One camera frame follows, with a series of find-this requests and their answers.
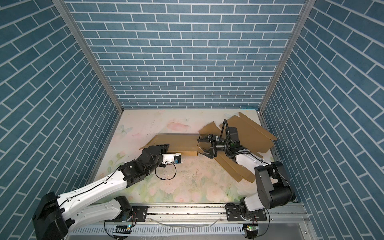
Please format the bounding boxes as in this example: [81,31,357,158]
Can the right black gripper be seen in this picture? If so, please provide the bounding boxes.
[198,134,231,159]

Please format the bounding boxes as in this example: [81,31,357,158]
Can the brown cardboard box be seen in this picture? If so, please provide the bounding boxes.
[199,113,277,183]
[140,134,201,157]

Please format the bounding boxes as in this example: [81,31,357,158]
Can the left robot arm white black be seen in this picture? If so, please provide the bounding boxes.
[32,144,170,240]

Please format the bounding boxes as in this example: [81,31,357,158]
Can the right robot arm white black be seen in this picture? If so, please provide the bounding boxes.
[197,127,296,215]

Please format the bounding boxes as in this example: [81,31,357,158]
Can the left green circuit board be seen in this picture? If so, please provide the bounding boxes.
[113,225,132,235]

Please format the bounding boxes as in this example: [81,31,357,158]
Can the green circuit board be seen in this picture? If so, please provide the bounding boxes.
[243,224,259,234]
[113,225,132,235]

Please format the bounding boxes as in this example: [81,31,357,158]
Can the right green circuit board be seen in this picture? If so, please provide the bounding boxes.
[243,224,259,234]

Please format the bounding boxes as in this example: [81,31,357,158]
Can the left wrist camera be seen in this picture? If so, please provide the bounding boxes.
[163,153,182,165]

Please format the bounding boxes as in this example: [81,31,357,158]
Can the aluminium front rail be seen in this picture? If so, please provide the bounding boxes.
[56,202,313,226]

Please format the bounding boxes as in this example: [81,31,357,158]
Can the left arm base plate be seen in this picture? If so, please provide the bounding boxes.
[106,206,149,224]

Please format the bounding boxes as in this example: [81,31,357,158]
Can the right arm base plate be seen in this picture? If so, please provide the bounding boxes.
[224,203,267,222]

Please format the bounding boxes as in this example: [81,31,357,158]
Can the white slotted cable duct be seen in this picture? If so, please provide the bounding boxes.
[70,224,245,237]

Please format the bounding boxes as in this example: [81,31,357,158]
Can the left aluminium corner post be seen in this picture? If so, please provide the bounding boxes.
[52,0,124,113]

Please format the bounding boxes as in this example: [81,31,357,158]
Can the aluminium corner post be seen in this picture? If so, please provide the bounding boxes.
[259,0,316,113]
[52,0,124,113]

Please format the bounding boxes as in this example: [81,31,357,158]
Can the right aluminium corner post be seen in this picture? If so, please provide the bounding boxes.
[259,0,316,113]

